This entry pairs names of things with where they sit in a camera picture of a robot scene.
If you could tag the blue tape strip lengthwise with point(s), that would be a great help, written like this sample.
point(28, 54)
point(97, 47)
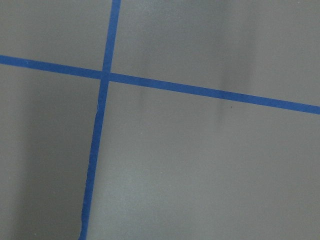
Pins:
point(99, 117)

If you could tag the blue tape strip crosswise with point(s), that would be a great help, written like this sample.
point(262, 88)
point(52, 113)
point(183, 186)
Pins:
point(159, 84)

